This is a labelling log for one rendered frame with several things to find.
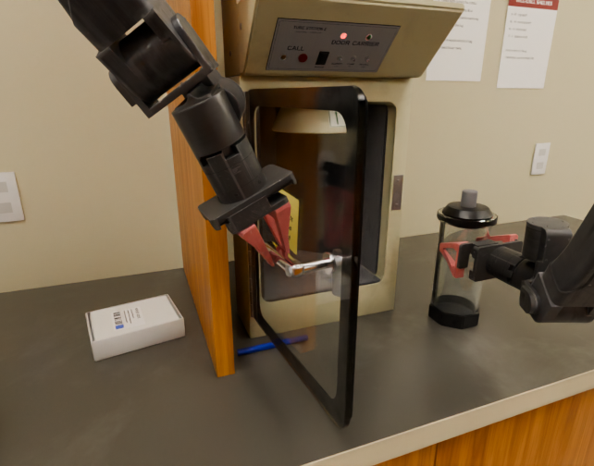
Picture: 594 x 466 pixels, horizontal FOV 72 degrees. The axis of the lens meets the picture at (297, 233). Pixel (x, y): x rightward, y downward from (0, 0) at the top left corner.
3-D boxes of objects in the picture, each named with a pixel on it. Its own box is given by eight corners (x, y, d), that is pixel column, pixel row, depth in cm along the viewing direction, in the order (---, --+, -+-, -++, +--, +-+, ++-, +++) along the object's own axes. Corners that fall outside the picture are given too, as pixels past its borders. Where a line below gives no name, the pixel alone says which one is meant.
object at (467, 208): (430, 219, 82) (434, 187, 80) (466, 214, 86) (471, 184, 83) (464, 233, 74) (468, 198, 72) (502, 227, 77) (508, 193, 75)
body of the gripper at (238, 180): (204, 219, 48) (170, 164, 44) (277, 177, 50) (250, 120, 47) (219, 236, 42) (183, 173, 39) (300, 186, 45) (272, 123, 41)
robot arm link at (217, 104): (158, 108, 38) (213, 83, 37) (176, 93, 44) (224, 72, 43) (195, 173, 41) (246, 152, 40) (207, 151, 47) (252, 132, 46)
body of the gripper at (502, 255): (470, 244, 72) (504, 259, 66) (514, 237, 76) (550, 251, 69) (465, 277, 74) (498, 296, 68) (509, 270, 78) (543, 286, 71)
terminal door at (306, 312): (258, 318, 76) (250, 89, 63) (349, 434, 50) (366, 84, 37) (253, 319, 76) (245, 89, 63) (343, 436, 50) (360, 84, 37)
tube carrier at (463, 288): (415, 304, 89) (426, 208, 82) (455, 296, 93) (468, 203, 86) (451, 329, 79) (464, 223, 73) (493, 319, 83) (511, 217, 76)
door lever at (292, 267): (297, 251, 54) (297, 232, 54) (335, 276, 46) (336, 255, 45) (259, 257, 52) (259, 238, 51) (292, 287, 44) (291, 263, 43)
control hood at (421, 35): (238, 75, 63) (234, 2, 60) (414, 78, 74) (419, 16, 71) (258, 71, 53) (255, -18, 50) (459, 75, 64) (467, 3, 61)
